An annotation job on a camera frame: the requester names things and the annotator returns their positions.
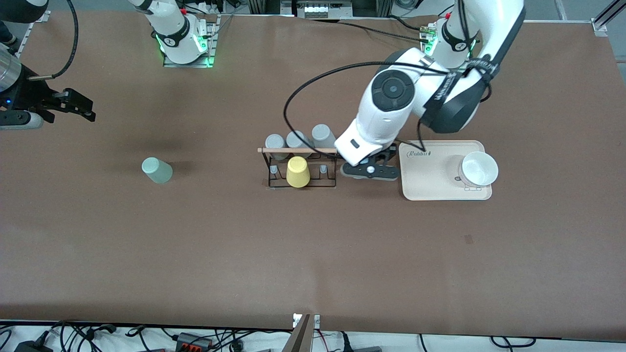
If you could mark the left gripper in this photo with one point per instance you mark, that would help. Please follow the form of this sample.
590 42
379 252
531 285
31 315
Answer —
385 155

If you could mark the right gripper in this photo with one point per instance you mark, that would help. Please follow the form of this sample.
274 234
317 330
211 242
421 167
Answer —
30 96

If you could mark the pale green cup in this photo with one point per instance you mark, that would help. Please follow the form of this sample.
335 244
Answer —
157 171

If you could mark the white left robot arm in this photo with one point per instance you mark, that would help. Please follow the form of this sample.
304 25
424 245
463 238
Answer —
494 29

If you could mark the beige rabbit tray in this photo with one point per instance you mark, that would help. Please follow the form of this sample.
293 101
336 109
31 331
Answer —
430 188

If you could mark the grey cup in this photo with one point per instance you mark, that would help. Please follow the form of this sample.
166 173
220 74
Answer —
297 139
275 142
323 136

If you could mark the yellow cup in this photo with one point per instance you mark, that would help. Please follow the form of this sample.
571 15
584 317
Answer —
298 173

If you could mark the white bowl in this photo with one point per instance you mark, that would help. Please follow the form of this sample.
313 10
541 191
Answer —
479 168

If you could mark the grey device white connectors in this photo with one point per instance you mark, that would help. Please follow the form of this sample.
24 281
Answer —
318 10

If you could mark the black power adapter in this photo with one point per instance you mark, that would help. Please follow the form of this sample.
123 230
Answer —
32 347

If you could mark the black terminal block red levers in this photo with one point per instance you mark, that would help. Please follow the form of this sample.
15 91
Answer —
193 341

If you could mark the aluminium frame profile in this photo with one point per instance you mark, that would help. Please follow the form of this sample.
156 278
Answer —
43 17
600 27

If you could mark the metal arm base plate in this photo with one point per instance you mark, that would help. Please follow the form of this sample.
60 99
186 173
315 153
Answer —
425 61
212 46

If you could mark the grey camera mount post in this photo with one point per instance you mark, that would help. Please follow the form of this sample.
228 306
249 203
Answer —
299 340

